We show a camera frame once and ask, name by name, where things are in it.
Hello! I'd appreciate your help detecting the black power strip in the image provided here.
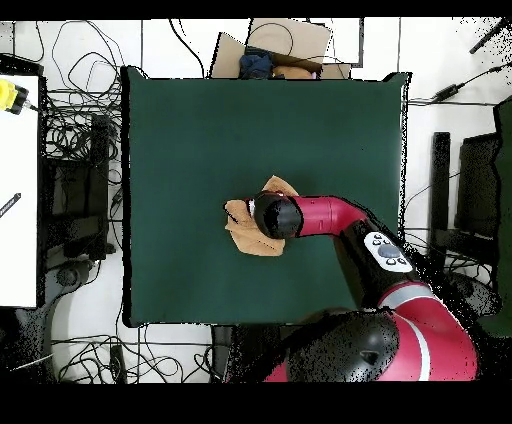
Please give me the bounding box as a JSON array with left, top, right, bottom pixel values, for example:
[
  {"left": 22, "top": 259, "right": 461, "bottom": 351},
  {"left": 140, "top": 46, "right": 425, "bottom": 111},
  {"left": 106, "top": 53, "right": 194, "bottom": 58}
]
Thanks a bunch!
[{"left": 108, "top": 344, "right": 128, "bottom": 384}]

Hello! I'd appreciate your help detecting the tan terry towel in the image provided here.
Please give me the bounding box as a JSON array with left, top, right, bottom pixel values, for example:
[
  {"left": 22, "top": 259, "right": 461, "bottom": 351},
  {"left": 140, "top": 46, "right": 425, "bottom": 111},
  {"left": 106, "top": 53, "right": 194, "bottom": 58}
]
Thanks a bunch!
[{"left": 223, "top": 174, "right": 300, "bottom": 257}]

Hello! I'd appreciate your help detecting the orange cloth item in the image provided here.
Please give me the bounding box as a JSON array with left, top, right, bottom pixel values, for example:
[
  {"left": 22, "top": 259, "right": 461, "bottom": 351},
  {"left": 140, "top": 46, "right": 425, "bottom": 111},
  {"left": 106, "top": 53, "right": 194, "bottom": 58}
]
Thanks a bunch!
[{"left": 272, "top": 64, "right": 315, "bottom": 80}]

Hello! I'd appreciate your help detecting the black cable tangle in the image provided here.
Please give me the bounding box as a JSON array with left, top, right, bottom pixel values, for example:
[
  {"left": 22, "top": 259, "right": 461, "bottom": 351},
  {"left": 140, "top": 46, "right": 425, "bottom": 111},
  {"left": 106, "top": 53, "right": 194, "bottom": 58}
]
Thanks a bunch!
[
  {"left": 401, "top": 227, "right": 495, "bottom": 285},
  {"left": 51, "top": 333, "right": 213, "bottom": 384},
  {"left": 39, "top": 19, "right": 126, "bottom": 189}
]

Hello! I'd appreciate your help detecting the black rod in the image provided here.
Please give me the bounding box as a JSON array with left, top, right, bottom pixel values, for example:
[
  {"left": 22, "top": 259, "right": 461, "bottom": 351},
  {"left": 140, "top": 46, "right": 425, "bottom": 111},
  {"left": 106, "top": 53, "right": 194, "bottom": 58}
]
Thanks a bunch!
[{"left": 468, "top": 17, "right": 512, "bottom": 55}]

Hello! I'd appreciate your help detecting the dark blue garment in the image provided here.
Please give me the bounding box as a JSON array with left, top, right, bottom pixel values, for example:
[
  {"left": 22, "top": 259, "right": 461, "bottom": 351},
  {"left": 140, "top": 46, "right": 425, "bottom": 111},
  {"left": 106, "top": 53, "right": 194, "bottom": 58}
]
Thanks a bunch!
[{"left": 238, "top": 47, "right": 275, "bottom": 80}]

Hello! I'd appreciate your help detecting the yellow and black tool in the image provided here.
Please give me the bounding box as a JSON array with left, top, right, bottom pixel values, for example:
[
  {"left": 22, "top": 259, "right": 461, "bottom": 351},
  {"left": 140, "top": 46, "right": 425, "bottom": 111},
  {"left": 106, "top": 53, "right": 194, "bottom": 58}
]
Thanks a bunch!
[{"left": 0, "top": 77, "right": 31, "bottom": 116}]

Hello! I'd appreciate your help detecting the black pen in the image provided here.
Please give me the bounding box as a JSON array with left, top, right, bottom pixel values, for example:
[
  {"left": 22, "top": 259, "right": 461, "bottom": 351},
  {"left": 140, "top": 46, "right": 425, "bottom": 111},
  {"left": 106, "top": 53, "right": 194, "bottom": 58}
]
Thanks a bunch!
[{"left": 0, "top": 192, "right": 22, "bottom": 219}]

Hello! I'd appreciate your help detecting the white desk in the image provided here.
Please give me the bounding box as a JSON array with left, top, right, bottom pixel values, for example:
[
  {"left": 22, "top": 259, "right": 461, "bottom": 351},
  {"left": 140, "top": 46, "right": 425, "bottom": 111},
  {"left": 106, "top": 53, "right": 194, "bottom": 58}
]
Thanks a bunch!
[{"left": 0, "top": 73, "right": 41, "bottom": 309}]

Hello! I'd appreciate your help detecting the grey pedestal foot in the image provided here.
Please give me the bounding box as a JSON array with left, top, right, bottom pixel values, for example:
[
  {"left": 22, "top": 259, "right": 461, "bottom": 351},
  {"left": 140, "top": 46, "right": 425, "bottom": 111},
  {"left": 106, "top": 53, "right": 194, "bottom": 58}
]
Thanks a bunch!
[
  {"left": 443, "top": 271, "right": 501, "bottom": 319},
  {"left": 43, "top": 257, "right": 101, "bottom": 305}
]

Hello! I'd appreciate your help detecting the dark green fabric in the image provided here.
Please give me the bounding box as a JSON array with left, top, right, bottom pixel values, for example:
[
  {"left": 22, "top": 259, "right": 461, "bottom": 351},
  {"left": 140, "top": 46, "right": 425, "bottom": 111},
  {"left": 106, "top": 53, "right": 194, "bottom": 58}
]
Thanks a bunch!
[{"left": 473, "top": 95, "right": 512, "bottom": 339}]

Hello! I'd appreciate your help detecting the dark green table cloth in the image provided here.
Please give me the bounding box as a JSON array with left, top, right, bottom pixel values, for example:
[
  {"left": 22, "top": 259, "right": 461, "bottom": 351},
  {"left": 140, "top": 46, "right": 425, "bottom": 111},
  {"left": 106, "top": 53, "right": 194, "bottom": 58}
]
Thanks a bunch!
[{"left": 120, "top": 65, "right": 413, "bottom": 328}]

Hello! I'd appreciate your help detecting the black flat box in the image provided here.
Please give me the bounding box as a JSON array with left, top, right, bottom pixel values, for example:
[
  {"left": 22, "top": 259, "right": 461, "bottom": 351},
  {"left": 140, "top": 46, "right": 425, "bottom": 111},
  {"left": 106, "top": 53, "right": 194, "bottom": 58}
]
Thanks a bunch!
[{"left": 0, "top": 53, "right": 45, "bottom": 77}]

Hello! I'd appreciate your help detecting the black equipment rack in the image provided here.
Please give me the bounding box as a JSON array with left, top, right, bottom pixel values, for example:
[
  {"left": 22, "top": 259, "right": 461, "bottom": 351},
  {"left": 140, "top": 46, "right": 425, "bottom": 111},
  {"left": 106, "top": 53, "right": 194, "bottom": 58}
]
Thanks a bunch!
[{"left": 41, "top": 113, "right": 117, "bottom": 263}]

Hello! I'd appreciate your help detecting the black power adapter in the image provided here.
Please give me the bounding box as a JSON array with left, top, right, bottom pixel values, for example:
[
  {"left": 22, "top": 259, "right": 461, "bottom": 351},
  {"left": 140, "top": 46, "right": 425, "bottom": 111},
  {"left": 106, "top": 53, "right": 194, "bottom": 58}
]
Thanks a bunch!
[{"left": 431, "top": 81, "right": 467, "bottom": 102}]

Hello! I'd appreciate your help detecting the black metal stand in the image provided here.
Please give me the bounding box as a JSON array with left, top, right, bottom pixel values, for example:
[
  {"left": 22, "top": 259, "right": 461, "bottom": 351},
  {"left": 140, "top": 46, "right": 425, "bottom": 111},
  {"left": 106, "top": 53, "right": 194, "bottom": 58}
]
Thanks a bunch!
[{"left": 209, "top": 324, "right": 305, "bottom": 383}]

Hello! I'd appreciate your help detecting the black upright bar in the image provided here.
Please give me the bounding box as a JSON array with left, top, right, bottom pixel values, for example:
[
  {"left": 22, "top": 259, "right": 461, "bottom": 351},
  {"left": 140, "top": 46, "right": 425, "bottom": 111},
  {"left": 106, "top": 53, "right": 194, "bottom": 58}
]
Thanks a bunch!
[{"left": 426, "top": 131, "right": 452, "bottom": 273}]

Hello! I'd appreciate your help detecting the brown cardboard box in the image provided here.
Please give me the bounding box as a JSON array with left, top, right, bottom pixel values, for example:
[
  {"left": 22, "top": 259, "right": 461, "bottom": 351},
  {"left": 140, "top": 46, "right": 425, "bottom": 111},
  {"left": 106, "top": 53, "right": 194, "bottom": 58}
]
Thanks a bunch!
[{"left": 209, "top": 17, "right": 353, "bottom": 80}]

